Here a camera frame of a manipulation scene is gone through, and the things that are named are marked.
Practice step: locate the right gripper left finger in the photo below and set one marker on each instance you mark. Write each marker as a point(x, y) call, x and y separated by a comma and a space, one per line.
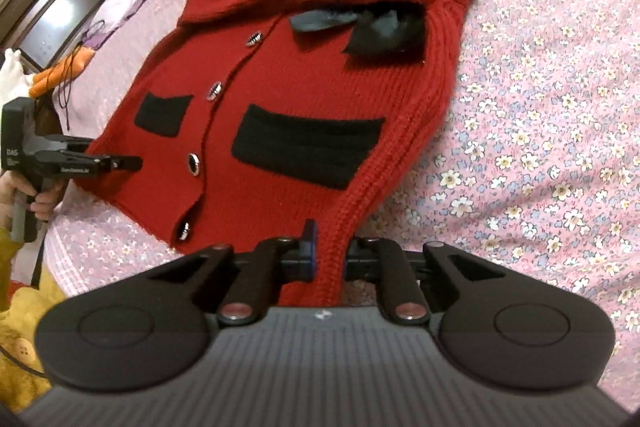
point(238, 289)

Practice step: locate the yellow garment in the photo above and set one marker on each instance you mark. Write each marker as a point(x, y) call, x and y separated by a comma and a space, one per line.
point(22, 379)

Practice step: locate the orange plush toy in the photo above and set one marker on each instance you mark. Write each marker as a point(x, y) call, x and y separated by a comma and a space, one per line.
point(66, 69)

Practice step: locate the red knit cardigan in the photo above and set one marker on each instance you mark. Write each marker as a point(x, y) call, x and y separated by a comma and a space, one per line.
point(253, 116)

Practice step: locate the lilac ruffled pillow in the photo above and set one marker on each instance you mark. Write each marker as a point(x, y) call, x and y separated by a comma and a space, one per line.
point(110, 16)

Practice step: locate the person's left hand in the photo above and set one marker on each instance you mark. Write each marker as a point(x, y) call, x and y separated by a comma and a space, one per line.
point(44, 202)

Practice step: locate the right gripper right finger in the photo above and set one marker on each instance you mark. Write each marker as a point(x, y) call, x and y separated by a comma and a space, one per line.
point(412, 286)

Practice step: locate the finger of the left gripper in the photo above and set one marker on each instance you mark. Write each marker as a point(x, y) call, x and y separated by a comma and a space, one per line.
point(64, 164)
point(75, 139)

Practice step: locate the pink floral bed sheet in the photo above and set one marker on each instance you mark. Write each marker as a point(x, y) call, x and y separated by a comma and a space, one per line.
point(537, 163)

